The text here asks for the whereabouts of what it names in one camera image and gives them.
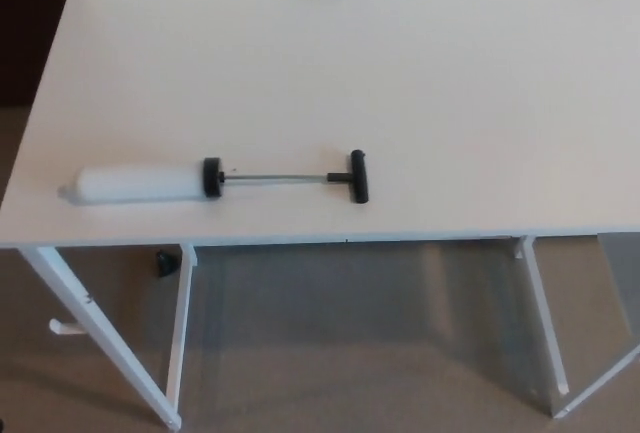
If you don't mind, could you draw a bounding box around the white hook on desk leg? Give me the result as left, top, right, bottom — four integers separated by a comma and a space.
48, 320, 81, 338

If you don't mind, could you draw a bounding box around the small black floor object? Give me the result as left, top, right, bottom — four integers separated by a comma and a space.
153, 249, 180, 278

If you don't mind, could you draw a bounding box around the dark brown wooden panel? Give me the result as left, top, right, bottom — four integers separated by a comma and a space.
0, 0, 76, 110

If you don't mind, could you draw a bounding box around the white metal desk leg frame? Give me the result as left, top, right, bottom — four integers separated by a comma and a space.
18, 244, 200, 429
510, 235, 640, 420

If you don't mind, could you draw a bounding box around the white air pump black handle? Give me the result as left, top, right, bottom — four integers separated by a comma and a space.
63, 149, 371, 206

